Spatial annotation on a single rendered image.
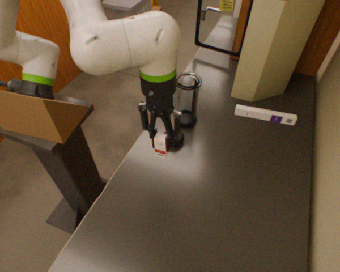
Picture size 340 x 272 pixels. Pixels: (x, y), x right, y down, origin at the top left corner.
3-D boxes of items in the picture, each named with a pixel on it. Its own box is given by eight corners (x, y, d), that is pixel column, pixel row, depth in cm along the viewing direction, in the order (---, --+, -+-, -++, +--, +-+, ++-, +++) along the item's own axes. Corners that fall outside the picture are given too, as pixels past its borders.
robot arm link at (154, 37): (190, 18, 47) (170, -1, 54) (127, 29, 44) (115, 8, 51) (187, 78, 57) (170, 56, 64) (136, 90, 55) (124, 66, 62)
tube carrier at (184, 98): (200, 114, 113) (205, 75, 97) (192, 130, 106) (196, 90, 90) (178, 108, 116) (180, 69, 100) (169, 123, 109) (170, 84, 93)
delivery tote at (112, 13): (154, 17, 337) (153, -9, 312) (134, 35, 300) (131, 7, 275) (128, 12, 348) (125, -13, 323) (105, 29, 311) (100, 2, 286)
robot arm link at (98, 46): (94, -35, 65) (102, 8, 74) (50, -30, 62) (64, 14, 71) (128, 32, 44) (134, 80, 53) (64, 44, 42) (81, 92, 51)
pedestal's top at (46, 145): (-2, 135, 111) (-7, 130, 108) (45, 95, 131) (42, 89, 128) (54, 156, 103) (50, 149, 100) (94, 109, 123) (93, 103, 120)
